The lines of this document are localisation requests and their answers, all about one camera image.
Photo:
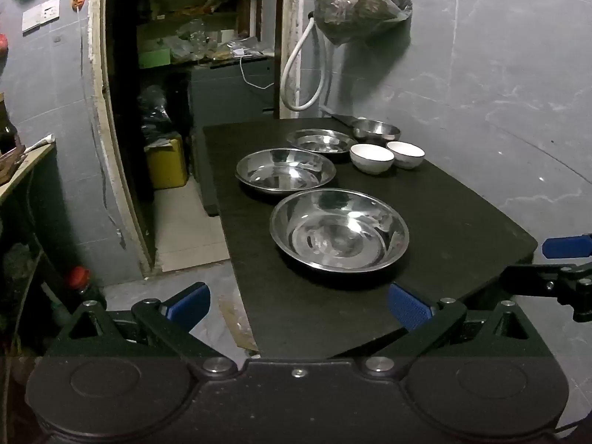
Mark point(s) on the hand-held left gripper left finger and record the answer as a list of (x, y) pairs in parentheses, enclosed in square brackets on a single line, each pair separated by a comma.
[(189, 306)]

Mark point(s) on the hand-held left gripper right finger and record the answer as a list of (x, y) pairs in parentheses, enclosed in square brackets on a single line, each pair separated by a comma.
[(409, 307)]

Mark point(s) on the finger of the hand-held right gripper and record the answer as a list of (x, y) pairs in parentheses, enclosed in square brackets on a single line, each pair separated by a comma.
[(566, 246), (532, 282)]

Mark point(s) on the large steel bowl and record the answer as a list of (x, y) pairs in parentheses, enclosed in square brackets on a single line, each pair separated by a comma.
[(340, 236)]

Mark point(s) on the white ceramic bowl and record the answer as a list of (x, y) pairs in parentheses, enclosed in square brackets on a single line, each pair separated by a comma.
[(405, 154), (371, 157)]

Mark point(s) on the deep steel bowl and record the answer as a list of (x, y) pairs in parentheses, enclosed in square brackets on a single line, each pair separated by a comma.
[(375, 129)]

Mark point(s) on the small steel plate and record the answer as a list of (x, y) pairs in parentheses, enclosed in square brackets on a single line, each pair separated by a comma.
[(321, 141)]

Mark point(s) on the dark bottle with red cap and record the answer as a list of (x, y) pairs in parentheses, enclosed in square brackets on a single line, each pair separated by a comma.
[(79, 282)]

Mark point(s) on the yellow box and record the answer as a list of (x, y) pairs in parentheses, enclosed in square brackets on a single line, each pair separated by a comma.
[(166, 162)]

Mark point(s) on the black plastic bag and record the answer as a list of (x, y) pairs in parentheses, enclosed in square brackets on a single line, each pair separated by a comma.
[(155, 111)]

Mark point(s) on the dark cleaver knife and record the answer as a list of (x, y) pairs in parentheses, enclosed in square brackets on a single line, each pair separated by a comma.
[(343, 119)]

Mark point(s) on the dark cabinet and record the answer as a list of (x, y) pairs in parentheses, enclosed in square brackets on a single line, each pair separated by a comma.
[(226, 97)]

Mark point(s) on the wooden side shelf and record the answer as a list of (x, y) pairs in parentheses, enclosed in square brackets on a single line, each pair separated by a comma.
[(23, 166)]

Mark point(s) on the green box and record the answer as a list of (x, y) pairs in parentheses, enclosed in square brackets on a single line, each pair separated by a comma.
[(155, 58)]

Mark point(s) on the dark glass bottle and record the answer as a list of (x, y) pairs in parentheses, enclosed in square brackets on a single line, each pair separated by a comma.
[(7, 125)]

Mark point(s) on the clear plastic wrappers pile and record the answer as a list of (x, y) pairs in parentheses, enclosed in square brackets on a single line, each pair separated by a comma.
[(212, 41)]

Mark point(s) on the clear plastic bag of greens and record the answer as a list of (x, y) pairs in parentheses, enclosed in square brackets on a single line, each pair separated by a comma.
[(360, 0)]

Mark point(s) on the white door frame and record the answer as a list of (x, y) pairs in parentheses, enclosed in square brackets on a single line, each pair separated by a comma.
[(104, 125)]

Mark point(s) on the white wall socket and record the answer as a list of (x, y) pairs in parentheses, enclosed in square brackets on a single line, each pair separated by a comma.
[(41, 14)]

